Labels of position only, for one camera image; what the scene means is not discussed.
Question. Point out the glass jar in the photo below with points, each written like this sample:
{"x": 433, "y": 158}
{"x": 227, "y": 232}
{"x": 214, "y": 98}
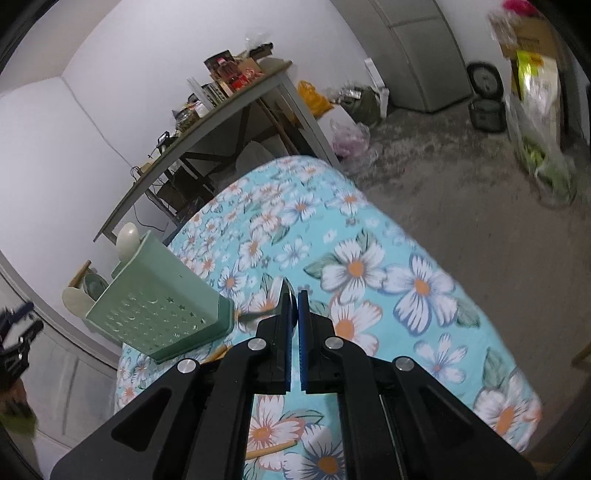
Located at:
{"x": 190, "y": 115}

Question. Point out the stack of books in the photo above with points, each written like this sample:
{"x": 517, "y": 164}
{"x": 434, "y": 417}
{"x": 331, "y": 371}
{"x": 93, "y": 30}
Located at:
{"x": 210, "y": 92}

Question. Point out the beige plastic spoon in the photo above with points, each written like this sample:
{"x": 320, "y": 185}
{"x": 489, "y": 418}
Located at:
{"x": 127, "y": 237}

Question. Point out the black rice cooker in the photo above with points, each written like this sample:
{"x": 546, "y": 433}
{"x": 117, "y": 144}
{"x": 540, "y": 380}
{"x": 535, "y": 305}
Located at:
{"x": 485, "y": 83}

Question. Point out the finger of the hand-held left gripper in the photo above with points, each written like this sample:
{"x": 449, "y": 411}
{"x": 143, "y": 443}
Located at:
{"x": 21, "y": 323}

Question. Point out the grey refrigerator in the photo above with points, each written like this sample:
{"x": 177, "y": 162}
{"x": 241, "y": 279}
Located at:
{"x": 415, "y": 55}

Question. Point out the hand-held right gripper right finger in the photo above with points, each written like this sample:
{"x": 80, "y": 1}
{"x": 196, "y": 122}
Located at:
{"x": 303, "y": 350}

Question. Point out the white board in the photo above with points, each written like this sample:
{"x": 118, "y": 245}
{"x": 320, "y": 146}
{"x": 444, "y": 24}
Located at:
{"x": 376, "y": 87}

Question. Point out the floral blue blanket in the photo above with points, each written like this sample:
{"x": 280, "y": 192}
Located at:
{"x": 369, "y": 258}

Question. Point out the beige shell-shaped rice paddle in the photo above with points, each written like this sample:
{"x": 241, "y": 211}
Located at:
{"x": 74, "y": 300}

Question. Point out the yellow-green packet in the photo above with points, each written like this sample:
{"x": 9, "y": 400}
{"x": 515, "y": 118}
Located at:
{"x": 538, "y": 92}

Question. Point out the large metal spoon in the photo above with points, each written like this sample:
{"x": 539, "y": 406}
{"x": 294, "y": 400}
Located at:
{"x": 96, "y": 284}

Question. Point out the large cardboard box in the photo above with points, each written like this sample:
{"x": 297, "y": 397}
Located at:
{"x": 526, "y": 34}

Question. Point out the small metal spoon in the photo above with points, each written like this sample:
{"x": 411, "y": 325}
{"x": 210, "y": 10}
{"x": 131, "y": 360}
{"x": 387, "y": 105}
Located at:
{"x": 287, "y": 286}

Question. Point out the pink plastic bag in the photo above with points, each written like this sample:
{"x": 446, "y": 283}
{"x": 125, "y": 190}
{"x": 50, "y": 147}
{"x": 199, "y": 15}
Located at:
{"x": 351, "y": 138}

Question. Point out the grey metal-frame table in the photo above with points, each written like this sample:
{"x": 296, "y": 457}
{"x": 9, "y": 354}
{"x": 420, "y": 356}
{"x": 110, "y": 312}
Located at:
{"x": 221, "y": 108}

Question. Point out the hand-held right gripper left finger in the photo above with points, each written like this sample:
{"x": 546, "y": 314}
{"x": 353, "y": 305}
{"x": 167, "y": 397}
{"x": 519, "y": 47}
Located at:
{"x": 290, "y": 350}

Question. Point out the green utensil holder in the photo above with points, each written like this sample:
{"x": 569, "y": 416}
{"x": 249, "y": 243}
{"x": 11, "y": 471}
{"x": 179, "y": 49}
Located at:
{"x": 152, "y": 318}

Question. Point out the black charger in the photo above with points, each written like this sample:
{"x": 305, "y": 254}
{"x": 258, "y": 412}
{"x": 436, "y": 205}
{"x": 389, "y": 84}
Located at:
{"x": 162, "y": 141}

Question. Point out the dark green bag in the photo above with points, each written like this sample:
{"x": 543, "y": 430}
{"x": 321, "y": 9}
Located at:
{"x": 362, "y": 106}

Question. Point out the large clear plastic bag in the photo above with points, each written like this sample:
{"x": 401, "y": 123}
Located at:
{"x": 549, "y": 170}

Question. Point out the yellow plastic bag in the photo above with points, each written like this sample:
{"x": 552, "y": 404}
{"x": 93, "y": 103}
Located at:
{"x": 314, "y": 99}

